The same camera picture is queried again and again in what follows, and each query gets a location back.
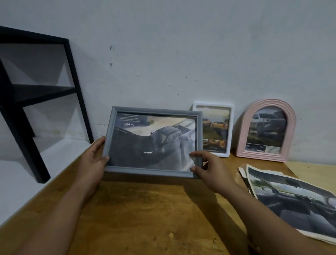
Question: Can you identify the person's left hand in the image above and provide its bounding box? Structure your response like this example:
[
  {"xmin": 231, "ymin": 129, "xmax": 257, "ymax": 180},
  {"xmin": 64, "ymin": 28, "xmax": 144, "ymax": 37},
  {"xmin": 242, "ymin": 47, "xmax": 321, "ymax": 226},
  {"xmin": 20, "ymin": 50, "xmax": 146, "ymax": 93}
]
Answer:
[{"xmin": 74, "ymin": 136, "xmax": 110, "ymax": 191}]

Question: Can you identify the person's right hand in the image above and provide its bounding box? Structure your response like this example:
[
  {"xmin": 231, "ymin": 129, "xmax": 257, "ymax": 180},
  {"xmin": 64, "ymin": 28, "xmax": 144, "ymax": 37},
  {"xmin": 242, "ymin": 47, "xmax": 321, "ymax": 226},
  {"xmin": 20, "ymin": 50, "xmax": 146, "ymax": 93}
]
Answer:
[{"xmin": 189, "ymin": 150, "xmax": 242, "ymax": 195}]

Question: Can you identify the grey picture frame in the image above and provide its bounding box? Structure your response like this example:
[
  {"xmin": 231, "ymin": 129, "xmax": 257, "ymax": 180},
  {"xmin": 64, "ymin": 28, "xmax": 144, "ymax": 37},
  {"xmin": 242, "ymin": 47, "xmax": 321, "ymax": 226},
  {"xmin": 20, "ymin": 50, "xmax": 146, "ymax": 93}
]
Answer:
[{"xmin": 102, "ymin": 106, "xmax": 204, "ymax": 179}]

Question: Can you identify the person's right forearm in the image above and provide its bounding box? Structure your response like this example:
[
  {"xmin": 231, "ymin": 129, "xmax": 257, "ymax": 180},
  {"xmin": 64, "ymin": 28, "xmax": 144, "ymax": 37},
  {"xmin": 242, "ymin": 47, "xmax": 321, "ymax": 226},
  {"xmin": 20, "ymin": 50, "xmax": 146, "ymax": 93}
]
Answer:
[{"xmin": 220, "ymin": 184, "xmax": 336, "ymax": 255}]

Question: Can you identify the person's left forearm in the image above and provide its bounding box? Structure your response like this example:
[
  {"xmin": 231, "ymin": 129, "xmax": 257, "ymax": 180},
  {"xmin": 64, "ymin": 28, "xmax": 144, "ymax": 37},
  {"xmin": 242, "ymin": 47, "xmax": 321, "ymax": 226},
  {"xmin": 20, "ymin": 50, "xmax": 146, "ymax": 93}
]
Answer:
[{"xmin": 16, "ymin": 179, "xmax": 98, "ymax": 255}]

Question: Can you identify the paper sheet under photo print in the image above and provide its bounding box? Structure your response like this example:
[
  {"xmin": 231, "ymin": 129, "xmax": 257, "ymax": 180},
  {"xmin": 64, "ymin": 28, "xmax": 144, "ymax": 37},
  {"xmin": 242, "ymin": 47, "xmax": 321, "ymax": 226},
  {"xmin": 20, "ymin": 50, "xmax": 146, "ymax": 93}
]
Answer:
[{"xmin": 238, "ymin": 166, "xmax": 336, "ymax": 245}]

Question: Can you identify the black metal shelf stand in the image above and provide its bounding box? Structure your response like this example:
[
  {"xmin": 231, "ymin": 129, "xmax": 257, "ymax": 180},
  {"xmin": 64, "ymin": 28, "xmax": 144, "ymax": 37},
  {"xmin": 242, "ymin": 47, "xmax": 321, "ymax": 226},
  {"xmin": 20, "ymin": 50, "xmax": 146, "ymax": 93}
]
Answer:
[{"xmin": 0, "ymin": 26, "xmax": 94, "ymax": 184}]

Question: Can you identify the car interior photo print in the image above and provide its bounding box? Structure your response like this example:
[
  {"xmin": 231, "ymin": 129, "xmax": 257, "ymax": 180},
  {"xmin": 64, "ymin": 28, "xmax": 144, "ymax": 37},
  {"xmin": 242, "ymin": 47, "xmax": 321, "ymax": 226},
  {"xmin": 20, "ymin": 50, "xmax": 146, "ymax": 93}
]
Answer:
[{"xmin": 246, "ymin": 165, "xmax": 336, "ymax": 240}]

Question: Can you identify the white picture frame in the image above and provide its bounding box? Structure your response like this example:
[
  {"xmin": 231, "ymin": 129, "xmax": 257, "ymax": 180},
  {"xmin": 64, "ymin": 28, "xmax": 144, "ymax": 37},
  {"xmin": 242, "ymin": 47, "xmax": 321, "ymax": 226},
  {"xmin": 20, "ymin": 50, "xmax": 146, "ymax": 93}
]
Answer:
[{"xmin": 192, "ymin": 100, "xmax": 235, "ymax": 158}]

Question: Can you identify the pink arched picture frame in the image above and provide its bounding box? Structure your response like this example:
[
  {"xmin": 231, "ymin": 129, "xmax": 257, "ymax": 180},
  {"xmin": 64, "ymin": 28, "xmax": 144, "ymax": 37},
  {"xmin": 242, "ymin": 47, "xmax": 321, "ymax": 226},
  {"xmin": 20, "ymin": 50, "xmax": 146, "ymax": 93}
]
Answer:
[{"xmin": 236, "ymin": 99, "xmax": 296, "ymax": 163}]

